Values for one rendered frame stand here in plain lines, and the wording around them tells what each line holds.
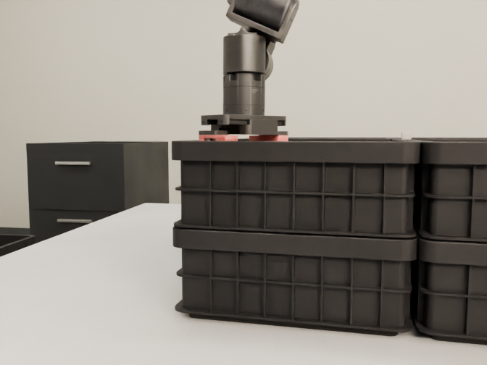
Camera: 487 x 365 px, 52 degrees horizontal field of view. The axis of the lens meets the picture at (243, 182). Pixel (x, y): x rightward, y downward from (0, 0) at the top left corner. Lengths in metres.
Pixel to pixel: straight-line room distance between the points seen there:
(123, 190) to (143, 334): 1.59
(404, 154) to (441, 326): 0.20
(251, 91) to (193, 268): 0.24
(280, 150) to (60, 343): 0.34
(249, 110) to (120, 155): 1.55
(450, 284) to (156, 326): 0.35
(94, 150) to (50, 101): 2.51
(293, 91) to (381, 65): 0.70
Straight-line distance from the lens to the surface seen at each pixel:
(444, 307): 0.63
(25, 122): 4.84
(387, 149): 0.58
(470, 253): 0.61
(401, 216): 0.60
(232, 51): 0.67
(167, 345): 0.60
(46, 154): 2.34
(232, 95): 0.67
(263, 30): 0.68
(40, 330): 0.68
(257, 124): 0.66
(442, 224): 0.61
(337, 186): 0.60
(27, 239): 1.82
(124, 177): 2.19
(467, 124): 4.18
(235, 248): 0.62
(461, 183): 0.60
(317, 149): 0.58
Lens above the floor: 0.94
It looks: 5 degrees down
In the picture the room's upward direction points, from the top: straight up
